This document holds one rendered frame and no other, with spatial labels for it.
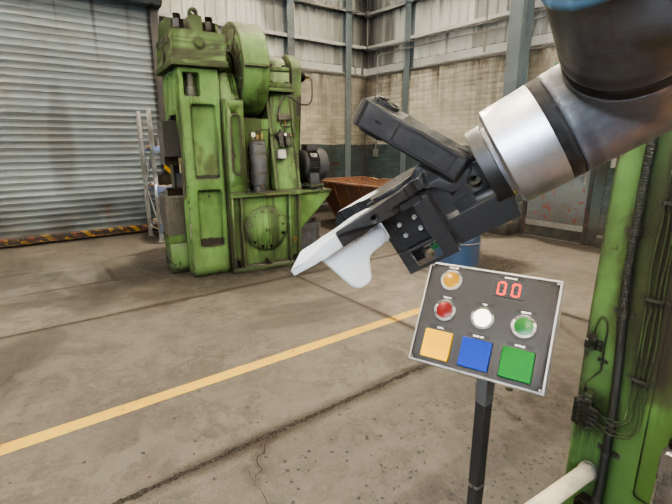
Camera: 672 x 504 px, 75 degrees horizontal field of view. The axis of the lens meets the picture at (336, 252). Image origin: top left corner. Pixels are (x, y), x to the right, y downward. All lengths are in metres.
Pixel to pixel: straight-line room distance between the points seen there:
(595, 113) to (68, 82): 7.90
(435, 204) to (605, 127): 0.14
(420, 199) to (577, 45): 0.17
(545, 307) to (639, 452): 0.47
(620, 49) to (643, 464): 1.26
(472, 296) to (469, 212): 0.81
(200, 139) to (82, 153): 3.19
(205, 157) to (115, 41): 3.53
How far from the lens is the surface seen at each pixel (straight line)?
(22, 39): 8.11
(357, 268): 0.40
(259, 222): 5.31
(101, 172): 8.09
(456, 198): 0.42
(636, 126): 0.40
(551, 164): 0.39
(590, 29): 0.31
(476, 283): 1.22
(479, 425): 1.42
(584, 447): 1.54
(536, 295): 1.19
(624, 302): 1.31
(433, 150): 0.40
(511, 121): 0.38
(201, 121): 5.22
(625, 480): 1.52
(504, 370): 1.17
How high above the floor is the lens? 1.53
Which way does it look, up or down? 14 degrees down
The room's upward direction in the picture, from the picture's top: straight up
